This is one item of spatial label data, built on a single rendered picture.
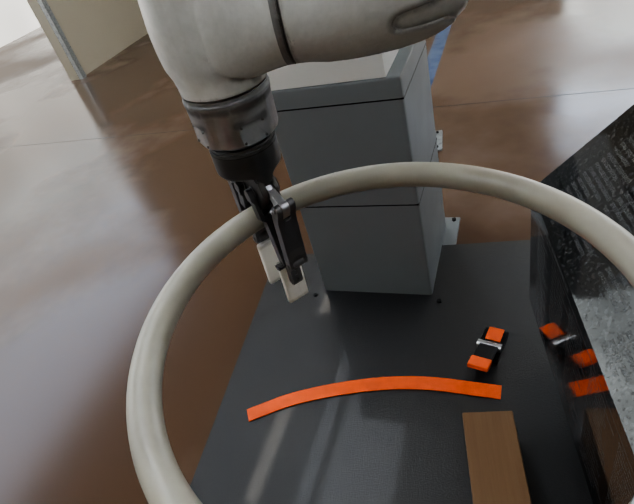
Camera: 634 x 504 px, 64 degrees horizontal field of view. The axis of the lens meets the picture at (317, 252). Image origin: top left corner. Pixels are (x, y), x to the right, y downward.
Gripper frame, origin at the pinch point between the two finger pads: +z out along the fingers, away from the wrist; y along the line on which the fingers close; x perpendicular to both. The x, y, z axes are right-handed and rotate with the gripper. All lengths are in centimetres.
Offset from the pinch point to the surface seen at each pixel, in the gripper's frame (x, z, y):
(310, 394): 11, 88, -41
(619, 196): 57, 14, 13
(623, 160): 64, 11, 9
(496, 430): 36, 73, 8
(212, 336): -1, 93, -90
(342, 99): 54, 14, -62
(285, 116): 43, 18, -76
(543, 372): 65, 84, 0
